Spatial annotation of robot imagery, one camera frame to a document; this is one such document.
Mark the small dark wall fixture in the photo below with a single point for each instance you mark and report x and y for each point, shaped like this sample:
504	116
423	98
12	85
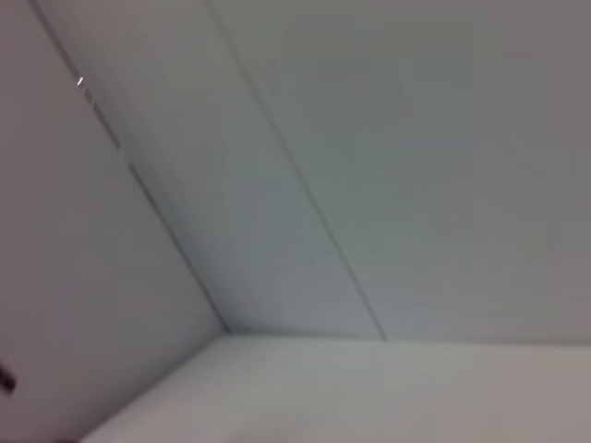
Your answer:
7	380

